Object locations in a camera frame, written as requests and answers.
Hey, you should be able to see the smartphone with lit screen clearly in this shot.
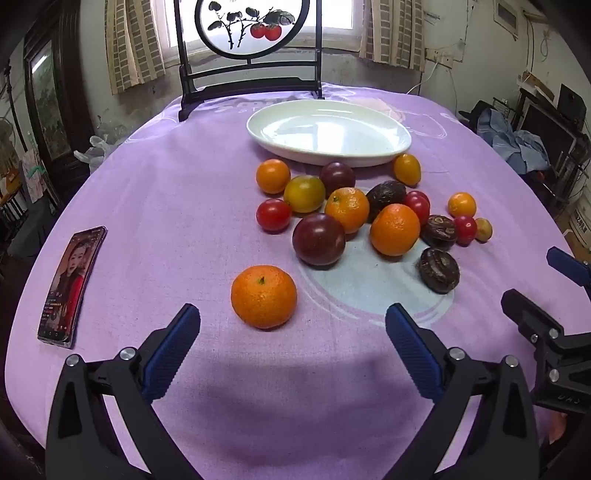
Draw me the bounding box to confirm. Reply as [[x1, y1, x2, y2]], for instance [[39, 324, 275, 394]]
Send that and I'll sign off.
[[37, 226, 108, 349]]

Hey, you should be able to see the person's right hand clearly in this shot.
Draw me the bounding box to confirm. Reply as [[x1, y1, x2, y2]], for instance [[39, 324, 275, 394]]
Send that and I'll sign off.
[[549, 410, 570, 446]]

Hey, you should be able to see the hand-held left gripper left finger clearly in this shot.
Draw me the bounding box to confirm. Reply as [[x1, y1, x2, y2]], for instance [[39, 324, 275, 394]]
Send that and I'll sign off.
[[45, 303, 201, 480]]

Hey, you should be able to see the purple tablecloth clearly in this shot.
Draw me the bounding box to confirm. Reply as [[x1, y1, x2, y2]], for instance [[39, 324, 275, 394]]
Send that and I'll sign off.
[[4, 82, 591, 480]]

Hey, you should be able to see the small dark purple tomato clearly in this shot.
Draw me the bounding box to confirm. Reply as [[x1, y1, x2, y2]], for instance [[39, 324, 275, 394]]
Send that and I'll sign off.
[[320, 161, 356, 199]]

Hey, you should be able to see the yellow-orange plum tomato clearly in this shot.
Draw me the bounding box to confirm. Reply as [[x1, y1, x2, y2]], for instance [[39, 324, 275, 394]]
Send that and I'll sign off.
[[394, 154, 422, 188]]

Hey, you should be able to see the blue clothing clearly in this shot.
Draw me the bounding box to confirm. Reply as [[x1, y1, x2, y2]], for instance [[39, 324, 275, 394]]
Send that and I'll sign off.
[[475, 104, 552, 175]]

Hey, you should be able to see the black stand with round painting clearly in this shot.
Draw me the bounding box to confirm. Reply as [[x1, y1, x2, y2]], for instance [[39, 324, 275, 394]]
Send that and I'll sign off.
[[173, 0, 326, 123]]

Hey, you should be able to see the cardboard box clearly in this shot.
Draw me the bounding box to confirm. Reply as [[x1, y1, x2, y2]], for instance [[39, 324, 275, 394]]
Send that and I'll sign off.
[[517, 71, 555, 100]]

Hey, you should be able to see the white plastic bag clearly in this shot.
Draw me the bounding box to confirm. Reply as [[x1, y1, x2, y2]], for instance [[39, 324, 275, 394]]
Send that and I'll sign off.
[[74, 134, 122, 174]]

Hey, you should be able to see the dark wrinkled date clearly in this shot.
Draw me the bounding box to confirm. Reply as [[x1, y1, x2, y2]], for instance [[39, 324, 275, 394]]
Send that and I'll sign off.
[[366, 180, 408, 217]]

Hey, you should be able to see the yellow-green tomato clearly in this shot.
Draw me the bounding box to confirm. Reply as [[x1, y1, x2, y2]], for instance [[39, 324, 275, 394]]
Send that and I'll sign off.
[[283, 175, 327, 214]]

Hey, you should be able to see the large mandarin with stem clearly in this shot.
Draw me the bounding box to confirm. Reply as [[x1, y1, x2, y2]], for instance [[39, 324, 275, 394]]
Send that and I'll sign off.
[[231, 265, 297, 329]]

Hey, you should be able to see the white cable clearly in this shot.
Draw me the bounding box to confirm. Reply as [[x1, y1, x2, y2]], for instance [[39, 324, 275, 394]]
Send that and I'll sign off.
[[406, 60, 439, 95]]

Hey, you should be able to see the window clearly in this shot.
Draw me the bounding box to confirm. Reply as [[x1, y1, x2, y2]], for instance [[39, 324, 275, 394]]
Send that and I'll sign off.
[[161, 0, 370, 54]]

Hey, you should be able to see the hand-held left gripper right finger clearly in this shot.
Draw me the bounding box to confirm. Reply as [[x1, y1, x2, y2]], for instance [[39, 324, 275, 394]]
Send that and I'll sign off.
[[385, 303, 541, 480]]

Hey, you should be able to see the small orange tomato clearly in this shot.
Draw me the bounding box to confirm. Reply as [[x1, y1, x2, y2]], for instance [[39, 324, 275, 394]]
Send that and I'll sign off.
[[447, 192, 477, 219]]

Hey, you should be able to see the wall power outlet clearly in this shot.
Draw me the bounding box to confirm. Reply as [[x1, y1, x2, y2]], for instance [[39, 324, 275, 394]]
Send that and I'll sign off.
[[425, 48, 455, 68]]

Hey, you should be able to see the white oval plate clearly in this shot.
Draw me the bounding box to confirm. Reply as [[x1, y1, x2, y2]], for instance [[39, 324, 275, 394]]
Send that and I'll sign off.
[[246, 100, 412, 168]]

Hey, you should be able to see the wall electrical box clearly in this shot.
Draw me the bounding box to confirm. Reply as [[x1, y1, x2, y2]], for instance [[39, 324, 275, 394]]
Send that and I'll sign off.
[[493, 0, 520, 38]]

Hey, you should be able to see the dark purple plum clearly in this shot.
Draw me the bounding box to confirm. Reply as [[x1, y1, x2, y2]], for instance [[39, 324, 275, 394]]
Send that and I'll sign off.
[[292, 213, 347, 267]]

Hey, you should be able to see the black equipment rack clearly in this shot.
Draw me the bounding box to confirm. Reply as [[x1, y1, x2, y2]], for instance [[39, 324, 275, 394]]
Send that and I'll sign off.
[[517, 83, 591, 204]]

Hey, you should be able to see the checked beige curtain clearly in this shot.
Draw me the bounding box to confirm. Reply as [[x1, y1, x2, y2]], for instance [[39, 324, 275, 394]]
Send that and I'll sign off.
[[104, 0, 166, 95], [359, 0, 426, 72]]

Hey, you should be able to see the dark wooden cabinet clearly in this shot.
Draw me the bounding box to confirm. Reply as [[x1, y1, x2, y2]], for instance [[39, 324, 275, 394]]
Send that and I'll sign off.
[[21, 0, 100, 208]]

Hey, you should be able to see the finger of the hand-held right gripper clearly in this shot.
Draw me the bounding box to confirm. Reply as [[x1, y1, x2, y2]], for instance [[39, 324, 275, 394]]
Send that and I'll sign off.
[[546, 247, 591, 289], [501, 288, 566, 346]]

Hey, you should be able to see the white printed sack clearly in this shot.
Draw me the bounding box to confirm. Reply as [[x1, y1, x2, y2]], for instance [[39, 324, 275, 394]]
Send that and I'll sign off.
[[573, 189, 591, 250]]

